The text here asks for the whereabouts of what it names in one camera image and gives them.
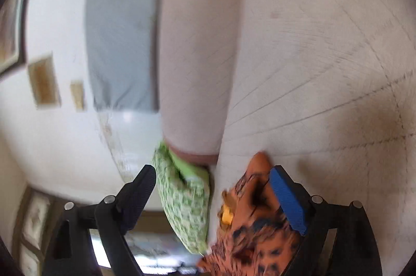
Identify brown wall plaque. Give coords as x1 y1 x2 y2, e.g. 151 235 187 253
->
28 54 62 108

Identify orange floral blouse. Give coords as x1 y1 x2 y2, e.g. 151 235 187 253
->
197 151 309 276

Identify dark framed wall picture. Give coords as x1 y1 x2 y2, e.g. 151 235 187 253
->
0 0 30 76

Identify grey pillow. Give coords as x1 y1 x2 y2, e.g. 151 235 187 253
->
84 0 170 114

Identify pink bolster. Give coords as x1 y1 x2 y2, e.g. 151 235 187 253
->
158 0 246 166

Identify green checkered pillow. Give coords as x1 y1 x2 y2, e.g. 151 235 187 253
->
152 140 213 255

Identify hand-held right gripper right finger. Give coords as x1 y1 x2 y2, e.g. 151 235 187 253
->
269 165 382 276

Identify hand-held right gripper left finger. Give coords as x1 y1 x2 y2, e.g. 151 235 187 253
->
42 164 157 276

